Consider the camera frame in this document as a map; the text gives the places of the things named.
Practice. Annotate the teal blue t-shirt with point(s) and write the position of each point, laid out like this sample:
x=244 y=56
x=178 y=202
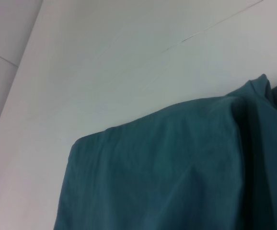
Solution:
x=176 y=167

